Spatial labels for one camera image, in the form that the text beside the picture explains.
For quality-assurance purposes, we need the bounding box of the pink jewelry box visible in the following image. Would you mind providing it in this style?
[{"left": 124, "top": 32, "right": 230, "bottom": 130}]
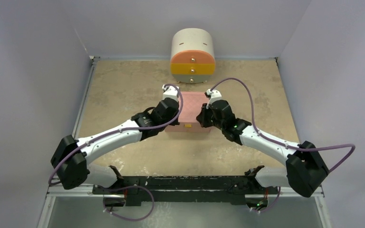
[{"left": 165, "top": 92, "right": 211, "bottom": 133}]

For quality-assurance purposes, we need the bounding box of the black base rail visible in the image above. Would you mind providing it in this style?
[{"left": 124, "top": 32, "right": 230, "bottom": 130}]
[{"left": 92, "top": 175, "right": 278, "bottom": 207}]

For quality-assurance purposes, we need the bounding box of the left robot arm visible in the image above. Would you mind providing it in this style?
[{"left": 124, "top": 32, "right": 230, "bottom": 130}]
[{"left": 48, "top": 96, "right": 181, "bottom": 194}]

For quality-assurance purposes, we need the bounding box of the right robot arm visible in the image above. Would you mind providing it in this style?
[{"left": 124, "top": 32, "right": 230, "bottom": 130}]
[{"left": 196, "top": 100, "right": 329, "bottom": 198}]

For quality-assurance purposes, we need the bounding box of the round beige orange box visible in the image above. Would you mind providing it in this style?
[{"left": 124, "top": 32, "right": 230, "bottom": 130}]
[{"left": 170, "top": 28, "right": 216, "bottom": 84}]

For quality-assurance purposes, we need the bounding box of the aluminium frame rail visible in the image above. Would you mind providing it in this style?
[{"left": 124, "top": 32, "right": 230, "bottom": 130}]
[{"left": 37, "top": 57, "right": 100, "bottom": 228}]

